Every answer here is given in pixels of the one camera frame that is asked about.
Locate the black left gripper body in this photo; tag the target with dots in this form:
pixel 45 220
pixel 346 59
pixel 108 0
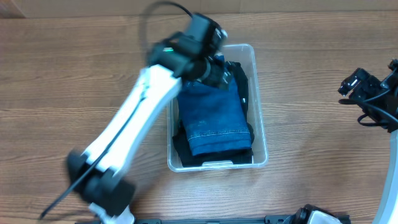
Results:
pixel 209 69

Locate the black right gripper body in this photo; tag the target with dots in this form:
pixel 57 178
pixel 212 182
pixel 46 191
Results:
pixel 351 84

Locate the black garment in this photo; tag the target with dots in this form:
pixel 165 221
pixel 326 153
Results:
pixel 242 84
pixel 181 145

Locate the blue denim jeans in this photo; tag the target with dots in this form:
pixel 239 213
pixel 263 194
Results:
pixel 213 119

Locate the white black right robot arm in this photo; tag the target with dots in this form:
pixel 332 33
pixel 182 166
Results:
pixel 387 211

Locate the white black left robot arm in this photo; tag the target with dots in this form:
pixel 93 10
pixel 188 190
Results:
pixel 97 174

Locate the clear plastic storage bin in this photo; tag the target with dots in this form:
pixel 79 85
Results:
pixel 244 54

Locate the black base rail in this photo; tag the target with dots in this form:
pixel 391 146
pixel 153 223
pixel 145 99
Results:
pixel 308 214

